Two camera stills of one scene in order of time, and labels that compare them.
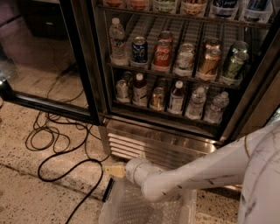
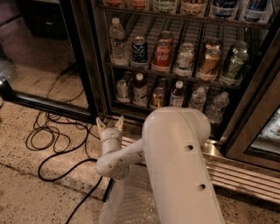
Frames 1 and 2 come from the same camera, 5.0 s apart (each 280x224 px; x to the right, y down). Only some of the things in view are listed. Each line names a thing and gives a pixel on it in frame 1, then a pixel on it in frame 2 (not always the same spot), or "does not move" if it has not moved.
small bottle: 122,95 does not move
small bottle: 128,76 does not move
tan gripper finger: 117,171 → 101,125
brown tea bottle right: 177,97 does not move
